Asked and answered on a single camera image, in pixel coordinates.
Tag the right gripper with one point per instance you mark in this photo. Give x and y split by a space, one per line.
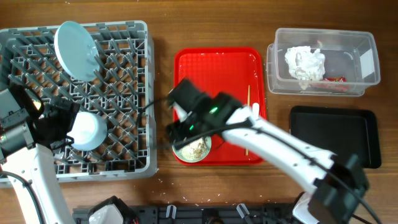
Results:
178 129

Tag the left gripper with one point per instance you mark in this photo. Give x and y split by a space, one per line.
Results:
67 116

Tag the light blue bowl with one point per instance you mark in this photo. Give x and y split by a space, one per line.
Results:
88 132

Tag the green bowl with food scraps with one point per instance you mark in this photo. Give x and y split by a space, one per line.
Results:
195 151

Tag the light blue plate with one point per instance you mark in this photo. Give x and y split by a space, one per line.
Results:
76 50

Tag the white napkin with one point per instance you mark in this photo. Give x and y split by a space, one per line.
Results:
305 65

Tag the red snack wrapper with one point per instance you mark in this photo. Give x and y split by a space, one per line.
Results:
332 84

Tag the yellow plastic cup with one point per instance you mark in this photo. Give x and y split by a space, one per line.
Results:
39 106

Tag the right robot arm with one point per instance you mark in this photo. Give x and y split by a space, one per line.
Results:
335 183

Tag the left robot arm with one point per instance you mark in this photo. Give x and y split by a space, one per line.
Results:
30 133

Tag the grey dishwasher rack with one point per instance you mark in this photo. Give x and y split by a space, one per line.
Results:
122 93

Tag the white plastic fork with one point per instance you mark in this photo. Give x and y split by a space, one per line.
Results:
255 110

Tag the wooden chopstick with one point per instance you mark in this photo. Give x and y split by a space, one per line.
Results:
248 103

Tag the black plastic tray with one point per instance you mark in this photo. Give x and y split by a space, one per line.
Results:
342 131

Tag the clear plastic bin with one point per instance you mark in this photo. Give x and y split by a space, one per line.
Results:
349 54

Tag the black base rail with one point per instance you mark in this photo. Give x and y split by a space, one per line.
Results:
273 213

